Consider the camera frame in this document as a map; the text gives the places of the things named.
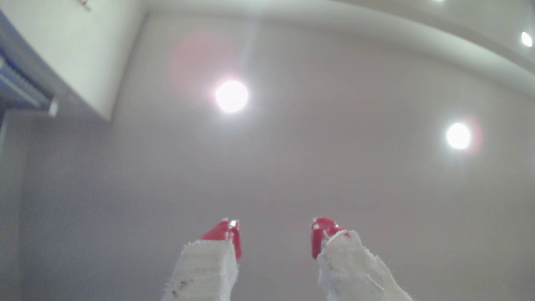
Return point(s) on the red gripper finger white wrap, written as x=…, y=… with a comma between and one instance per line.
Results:
x=204, y=267
x=351, y=271

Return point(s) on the round ceiling light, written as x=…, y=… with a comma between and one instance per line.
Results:
x=458, y=136
x=231, y=96
x=526, y=39

